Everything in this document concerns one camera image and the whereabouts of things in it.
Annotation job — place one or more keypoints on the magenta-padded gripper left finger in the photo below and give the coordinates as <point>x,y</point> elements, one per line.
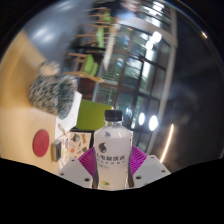
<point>75,171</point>

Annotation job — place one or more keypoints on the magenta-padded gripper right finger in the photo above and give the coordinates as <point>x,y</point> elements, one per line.
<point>150,170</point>

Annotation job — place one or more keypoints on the clear black-capped water bottle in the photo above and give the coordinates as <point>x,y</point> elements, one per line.
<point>111,160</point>

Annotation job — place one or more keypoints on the curved linear ceiling light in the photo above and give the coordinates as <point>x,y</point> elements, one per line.
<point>167,141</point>

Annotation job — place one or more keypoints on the flat round red coaster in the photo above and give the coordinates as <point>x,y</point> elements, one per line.
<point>41,143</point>

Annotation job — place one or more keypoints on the pendant ceiling lamps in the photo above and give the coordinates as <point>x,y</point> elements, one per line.
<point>153,122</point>

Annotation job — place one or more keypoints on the green upholstered bench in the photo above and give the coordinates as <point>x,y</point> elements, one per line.
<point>91,115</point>

